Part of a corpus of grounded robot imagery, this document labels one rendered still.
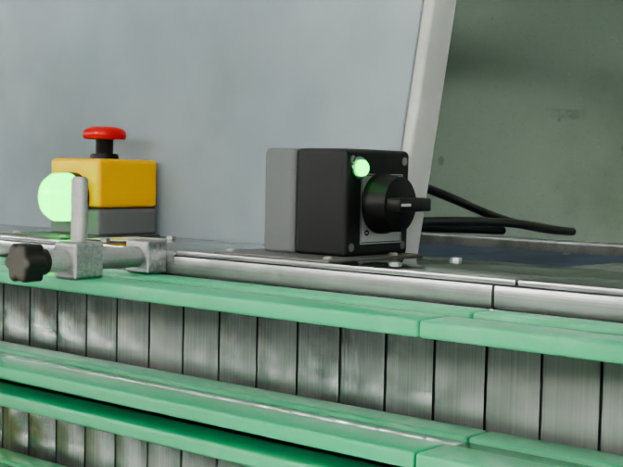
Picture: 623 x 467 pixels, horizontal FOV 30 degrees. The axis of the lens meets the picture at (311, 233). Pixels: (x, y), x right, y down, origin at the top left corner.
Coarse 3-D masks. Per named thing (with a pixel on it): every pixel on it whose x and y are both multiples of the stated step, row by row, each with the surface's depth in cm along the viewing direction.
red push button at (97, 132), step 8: (88, 128) 106; (96, 128) 106; (104, 128) 106; (112, 128) 106; (88, 136) 106; (96, 136) 105; (104, 136) 105; (112, 136) 106; (120, 136) 106; (96, 144) 107; (104, 144) 107; (112, 144) 107; (96, 152) 107; (104, 152) 107; (112, 152) 107
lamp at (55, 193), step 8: (48, 176) 103; (56, 176) 103; (64, 176) 103; (72, 176) 103; (80, 176) 104; (48, 184) 103; (56, 184) 102; (64, 184) 102; (40, 192) 103; (48, 192) 102; (56, 192) 102; (64, 192) 102; (88, 192) 103; (40, 200) 103; (48, 200) 103; (56, 200) 102; (64, 200) 102; (88, 200) 103; (48, 208) 103; (56, 208) 102; (64, 208) 102; (48, 216) 103; (56, 216) 103; (64, 216) 103
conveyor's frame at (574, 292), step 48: (0, 240) 103; (48, 240) 99; (96, 240) 99; (192, 240) 102; (336, 288) 79; (384, 288) 76; (432, 288) 74; (480, 288) 71; (528, 288) 69; (576, 288) 68
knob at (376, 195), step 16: (384, 176) 86; (368, 192) 85; (384, 192) 84; (400, 192) 85; (368, 208) 85; (384, 208) 84; (400, 208) 83; (416, 208) 85; (368, 224) 85; (384, 224) 85; (400, 224) 85
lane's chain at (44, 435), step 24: (0, 408) 104; (0, 432) 104; (24, 432) 101; (48, 432) 99; (72, 432) 97; (96, 432) 95; (48, 456) 99; (72, 456) 97; (96, 456) 95; (120, 456) 93; (144, 456) 92; (168, 456) 90; (192, 456) 88
